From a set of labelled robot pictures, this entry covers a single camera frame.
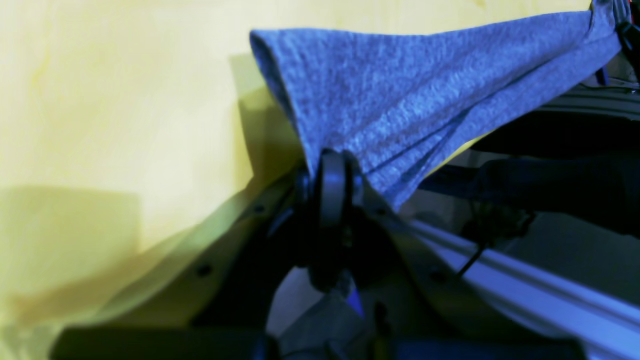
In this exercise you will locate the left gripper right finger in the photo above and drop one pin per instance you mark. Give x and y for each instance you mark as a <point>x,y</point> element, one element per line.
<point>363,235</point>

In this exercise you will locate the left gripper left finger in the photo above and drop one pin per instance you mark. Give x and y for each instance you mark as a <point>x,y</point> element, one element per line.
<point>217,307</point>

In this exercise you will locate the grey long-sleeve T-shirt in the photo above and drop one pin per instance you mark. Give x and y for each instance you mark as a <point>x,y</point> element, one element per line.
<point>403,104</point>

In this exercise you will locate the yellow table cloth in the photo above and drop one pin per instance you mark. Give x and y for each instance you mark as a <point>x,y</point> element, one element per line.
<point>124,123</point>

